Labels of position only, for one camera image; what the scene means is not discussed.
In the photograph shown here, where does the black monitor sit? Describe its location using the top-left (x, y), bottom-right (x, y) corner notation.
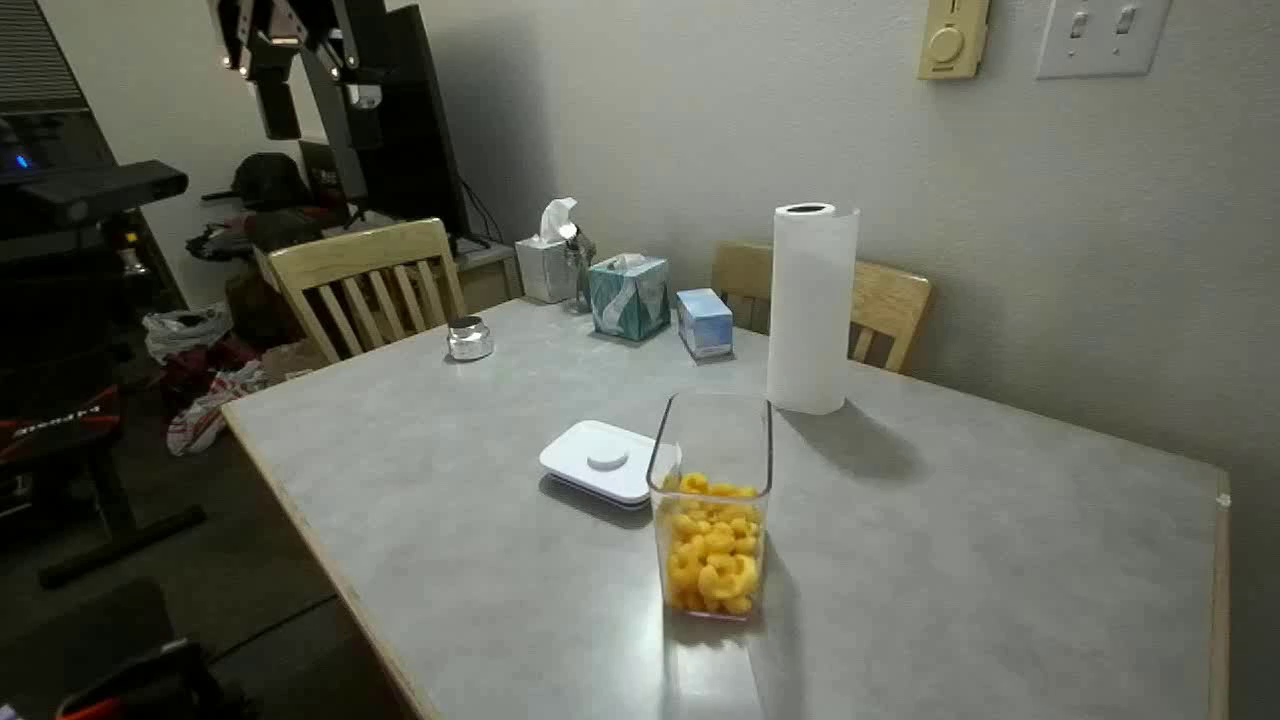
top-left (332, 0), bottom-right (470, 245)

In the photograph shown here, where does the glass utensil jar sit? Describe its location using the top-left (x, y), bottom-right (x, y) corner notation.
top-left (557, 220), bottom-right (599, 318)

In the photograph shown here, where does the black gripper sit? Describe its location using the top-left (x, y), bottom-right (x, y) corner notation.
top-left (245, 0), bottom-right (382, 151)

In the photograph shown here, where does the black cap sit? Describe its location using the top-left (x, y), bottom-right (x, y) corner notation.
top-left (229, 147), bottom-right (312, 213)

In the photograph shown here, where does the white paper towel roll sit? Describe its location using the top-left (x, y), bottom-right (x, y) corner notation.
top-left (764, 198), bottom-right (863, 419)

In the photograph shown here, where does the light wooden chair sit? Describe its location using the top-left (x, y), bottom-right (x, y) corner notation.
top-left (261, 215), bottom-right (470, 368)
top-left (708, 242), bottom-right (936, 375)

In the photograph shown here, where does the round silver bell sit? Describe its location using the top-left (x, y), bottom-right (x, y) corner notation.
top-left (439, 313), bottom-right (494, 368)

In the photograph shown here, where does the clothes pile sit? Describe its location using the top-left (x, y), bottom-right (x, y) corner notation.
top-left (138, 303), bottom-right (275, 461)

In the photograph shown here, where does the red black bag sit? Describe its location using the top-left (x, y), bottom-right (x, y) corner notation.
top-left (50, 636), bottom-right (247, 720)

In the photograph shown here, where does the teal tissue box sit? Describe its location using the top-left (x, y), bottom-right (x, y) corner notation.
top-left (582, 250), bottom-right (674, 350)

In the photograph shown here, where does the black stand frame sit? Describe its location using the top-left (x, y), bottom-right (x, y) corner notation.
top-left (37, 398), bottom-right (211, 593)

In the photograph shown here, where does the small blue tissue box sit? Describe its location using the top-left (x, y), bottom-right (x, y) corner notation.
top-left (673, 286), bottom-right (740, 364)

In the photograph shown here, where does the beige wall thermostat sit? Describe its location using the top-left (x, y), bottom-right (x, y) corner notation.
top-left (916, 0), bottom-right (997, 86)

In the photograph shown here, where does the white light switch plate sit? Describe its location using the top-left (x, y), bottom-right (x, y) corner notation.
top-left (1032, 0), bottom-right (1176, 86)

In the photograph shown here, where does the clear plastic container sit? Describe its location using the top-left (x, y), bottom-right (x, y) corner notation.
top-left (644, 389), bottom-right (781, 630)

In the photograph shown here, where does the black stereo camera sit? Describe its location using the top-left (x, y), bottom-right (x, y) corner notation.
top-left (0, 122), bottom-right (190, 250)

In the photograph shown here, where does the clear tissue box cover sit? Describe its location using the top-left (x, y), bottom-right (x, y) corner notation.
top-left (510, 198), bottom-right (582, 307)

